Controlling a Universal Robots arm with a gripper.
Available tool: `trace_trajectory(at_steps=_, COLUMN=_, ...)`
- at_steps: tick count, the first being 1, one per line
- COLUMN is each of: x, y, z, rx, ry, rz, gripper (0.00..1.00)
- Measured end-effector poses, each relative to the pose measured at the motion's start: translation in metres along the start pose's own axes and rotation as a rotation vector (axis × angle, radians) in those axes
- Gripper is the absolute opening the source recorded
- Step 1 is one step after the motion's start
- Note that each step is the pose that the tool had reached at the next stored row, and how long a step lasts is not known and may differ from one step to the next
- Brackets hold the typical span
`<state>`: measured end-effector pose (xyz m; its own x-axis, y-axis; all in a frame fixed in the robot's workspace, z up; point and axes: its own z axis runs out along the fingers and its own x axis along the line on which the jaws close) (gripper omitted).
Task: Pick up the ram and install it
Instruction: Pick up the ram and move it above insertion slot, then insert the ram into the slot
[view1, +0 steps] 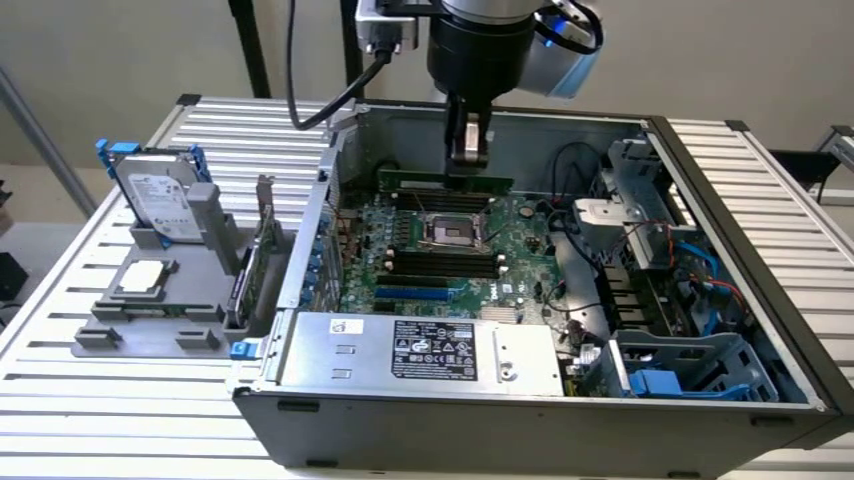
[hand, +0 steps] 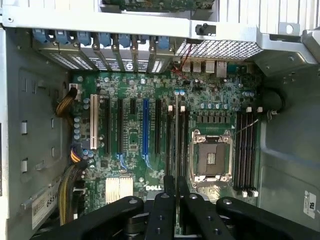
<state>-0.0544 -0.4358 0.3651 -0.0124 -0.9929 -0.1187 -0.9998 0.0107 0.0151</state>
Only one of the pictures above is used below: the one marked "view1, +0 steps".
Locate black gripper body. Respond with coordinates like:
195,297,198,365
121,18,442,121
426,13,538,108

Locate green RAM stick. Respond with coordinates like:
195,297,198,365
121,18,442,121
377,167,517,195

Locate black RAM slot bank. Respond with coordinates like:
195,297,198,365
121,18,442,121
383,246,505,279
394,188,497,215

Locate CPU socket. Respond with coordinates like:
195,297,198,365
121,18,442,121
415,211,490,250

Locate green Dell motherboard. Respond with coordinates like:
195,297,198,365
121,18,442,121
335,185,577,331

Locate metal optical drive bay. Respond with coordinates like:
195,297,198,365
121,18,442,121
598,138,702,274

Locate black expansion slot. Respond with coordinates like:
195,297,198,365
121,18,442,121
381,273,450,290

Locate blue expansion slot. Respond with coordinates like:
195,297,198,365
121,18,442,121
374,286,451,303

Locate green graphics card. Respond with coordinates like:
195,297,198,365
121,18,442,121
225,173,285,332

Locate silver hard disk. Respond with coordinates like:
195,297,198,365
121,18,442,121
110,152,206,246

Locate silver power supply unit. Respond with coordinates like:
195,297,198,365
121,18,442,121
262,311,588,399

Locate blue disk caddy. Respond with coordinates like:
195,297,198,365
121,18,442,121
95,139,214,247

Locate silver CPU chip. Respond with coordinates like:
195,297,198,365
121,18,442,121
115,258,181,295

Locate blue drive caddy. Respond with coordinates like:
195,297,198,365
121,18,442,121
629,368,685,399

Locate grey disk bay cage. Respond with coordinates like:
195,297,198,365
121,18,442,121
604,328,781,403

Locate open black PC case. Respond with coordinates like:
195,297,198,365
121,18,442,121
230,101,854,470

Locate grey parts rack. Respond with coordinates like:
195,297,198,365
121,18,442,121
72,181,299,359

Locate black power wire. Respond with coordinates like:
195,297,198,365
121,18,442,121
550,141,606,202

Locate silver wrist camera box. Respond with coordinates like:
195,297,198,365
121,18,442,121
354,0,421,53

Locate black camera cable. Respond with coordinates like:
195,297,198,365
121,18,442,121
286,0,403,132

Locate silver metal bracket cover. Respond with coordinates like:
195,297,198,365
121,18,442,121
572,198,637,237

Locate black stand post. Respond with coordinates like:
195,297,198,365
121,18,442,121
227,0,274,100

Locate blue SATA wire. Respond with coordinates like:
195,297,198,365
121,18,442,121
670,238,737,337

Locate red SATA wire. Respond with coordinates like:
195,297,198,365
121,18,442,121
705,277,750,329

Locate aluminium profile frame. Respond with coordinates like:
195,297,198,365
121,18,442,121
809,124,854,206

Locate grey metal frame bar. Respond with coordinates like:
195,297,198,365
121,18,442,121
0,64,98,219

